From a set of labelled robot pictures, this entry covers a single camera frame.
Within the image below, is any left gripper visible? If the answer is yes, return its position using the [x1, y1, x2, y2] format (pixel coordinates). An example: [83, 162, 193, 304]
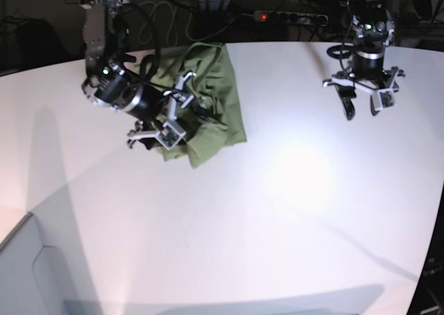
[323, 51, 405, 121]

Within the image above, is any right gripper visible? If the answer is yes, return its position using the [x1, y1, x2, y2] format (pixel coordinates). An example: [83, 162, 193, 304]
[126, 71, 196, 150]

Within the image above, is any green T-shirt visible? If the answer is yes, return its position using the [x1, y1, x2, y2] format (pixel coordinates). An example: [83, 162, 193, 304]
[153, 42, 247, 169]

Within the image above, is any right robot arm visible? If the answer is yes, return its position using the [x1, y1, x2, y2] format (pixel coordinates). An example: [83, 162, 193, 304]
[79, 0, 196, 151]

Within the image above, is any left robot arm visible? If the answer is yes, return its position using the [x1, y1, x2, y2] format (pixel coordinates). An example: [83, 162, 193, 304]
[323, 0, 405, 121]

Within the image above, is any black power strip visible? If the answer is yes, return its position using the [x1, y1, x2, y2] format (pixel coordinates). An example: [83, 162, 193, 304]
[253, 10, 328, 27]

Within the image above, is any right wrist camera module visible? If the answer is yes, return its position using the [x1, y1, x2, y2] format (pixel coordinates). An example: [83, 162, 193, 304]
[156, 121, 186, 151]

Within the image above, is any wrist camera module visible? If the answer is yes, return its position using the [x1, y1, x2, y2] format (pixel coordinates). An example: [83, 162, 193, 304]
[371, 90, 395, 111]
[156, 121, 186, 151]

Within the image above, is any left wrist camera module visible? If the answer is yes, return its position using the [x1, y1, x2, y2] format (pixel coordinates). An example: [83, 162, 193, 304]
[371, 90, 395, 111]

